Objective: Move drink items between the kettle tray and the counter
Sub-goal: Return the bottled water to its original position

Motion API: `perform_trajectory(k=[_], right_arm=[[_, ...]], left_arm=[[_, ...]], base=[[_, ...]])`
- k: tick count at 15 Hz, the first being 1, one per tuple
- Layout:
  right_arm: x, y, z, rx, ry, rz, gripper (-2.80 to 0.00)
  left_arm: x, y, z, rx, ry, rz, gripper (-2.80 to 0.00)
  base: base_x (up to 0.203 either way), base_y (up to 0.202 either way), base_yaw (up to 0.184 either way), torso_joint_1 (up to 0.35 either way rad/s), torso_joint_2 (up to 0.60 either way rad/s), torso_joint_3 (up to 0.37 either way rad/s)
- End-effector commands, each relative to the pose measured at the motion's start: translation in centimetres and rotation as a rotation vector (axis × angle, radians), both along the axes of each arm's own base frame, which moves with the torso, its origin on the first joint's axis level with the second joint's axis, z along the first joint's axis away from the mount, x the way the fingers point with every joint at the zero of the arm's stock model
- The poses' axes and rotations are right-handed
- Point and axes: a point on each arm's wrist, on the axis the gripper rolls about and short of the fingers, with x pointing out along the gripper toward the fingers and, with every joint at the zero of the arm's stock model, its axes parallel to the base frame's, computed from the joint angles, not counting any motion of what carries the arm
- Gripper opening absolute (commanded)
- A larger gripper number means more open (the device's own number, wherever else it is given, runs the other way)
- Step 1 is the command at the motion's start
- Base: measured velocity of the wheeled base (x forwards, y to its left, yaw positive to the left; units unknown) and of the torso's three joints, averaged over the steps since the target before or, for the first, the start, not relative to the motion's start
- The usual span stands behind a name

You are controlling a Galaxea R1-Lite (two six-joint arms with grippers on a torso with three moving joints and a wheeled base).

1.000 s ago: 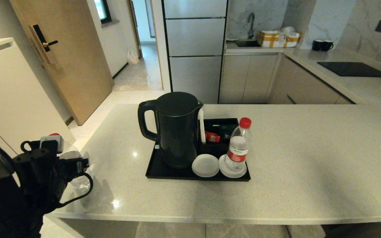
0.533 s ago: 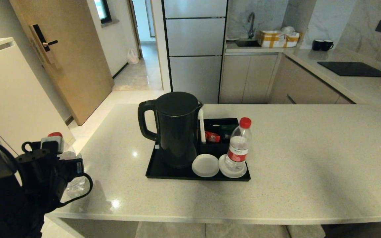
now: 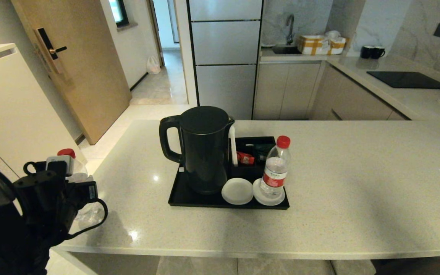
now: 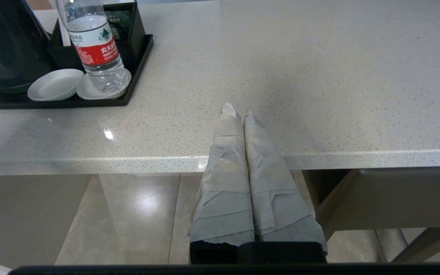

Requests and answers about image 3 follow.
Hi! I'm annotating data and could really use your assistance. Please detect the beige kitchen base cabinets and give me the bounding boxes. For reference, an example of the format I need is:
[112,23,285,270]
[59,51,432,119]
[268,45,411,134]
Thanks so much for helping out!
[253,60,411,121]

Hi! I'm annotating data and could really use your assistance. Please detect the black electric kettle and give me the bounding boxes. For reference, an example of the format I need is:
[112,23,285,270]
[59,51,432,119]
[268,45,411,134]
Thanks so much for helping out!
[159,106,236,195]

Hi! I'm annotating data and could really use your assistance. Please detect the cardboard box with yellow tape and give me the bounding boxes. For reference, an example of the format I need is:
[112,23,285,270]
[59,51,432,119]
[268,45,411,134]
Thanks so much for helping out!
[298,34,347,55]

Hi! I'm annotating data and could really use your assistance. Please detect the black induction cooktop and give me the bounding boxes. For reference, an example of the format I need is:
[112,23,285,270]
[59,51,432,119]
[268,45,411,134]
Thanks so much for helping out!
[366,71,440,89]

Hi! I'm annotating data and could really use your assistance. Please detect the chrome kitchen faucet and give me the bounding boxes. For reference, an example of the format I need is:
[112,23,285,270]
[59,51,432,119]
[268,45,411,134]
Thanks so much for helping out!
[286,13,295,45]

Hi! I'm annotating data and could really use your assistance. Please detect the light wooden door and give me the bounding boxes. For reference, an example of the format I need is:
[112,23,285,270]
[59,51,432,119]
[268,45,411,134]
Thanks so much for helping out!
[11,0,132,146]

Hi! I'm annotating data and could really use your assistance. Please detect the black door lock handle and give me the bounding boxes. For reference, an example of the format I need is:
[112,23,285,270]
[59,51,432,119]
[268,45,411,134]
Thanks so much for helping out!
[34,27,68,75]

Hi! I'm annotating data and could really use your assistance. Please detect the dark framed window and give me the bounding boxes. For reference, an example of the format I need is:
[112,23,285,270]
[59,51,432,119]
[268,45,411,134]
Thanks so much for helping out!
[108,0,129,29]

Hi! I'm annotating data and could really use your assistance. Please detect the black condiment holder box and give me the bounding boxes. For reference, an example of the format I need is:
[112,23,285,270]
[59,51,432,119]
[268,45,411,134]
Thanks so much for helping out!
[230,136,277,179]

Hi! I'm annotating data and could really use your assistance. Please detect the white tied plastic bag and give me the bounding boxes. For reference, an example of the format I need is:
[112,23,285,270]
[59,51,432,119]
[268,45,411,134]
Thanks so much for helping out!
[146,55,162,74]

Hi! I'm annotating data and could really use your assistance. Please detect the white paper coaster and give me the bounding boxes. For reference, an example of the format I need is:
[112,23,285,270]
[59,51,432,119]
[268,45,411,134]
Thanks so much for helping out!
[253,178,286,206]
[222,178,254,205]

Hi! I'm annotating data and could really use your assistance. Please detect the black serving tray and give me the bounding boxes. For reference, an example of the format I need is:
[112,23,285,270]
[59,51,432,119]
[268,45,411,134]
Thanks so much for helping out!
[168,151,290,210]

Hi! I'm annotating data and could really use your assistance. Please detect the silver refrigerator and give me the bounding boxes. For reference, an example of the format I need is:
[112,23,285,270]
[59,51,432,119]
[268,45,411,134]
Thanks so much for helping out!
[188,0,264,120]

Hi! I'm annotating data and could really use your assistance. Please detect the white cabinet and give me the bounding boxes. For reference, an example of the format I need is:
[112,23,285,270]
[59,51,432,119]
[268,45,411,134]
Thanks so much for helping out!
[0,44,87,275]

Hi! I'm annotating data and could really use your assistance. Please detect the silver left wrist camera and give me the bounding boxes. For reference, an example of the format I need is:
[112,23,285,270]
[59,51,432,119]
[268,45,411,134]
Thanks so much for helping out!
[46,155,75,177]

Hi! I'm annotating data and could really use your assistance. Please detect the white stick sachet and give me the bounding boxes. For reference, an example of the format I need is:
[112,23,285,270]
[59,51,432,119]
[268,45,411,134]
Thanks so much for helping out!
[229,126,239,167]

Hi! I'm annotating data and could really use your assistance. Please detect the steel kitchen sink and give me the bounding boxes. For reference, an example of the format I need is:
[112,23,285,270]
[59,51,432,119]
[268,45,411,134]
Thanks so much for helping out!
[272,45,302,55]

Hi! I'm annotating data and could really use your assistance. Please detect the red-capped plastic water bottle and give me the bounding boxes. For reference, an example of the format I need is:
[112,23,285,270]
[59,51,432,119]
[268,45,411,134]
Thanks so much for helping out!
[57,149,102,226]
[260,136,292,199]

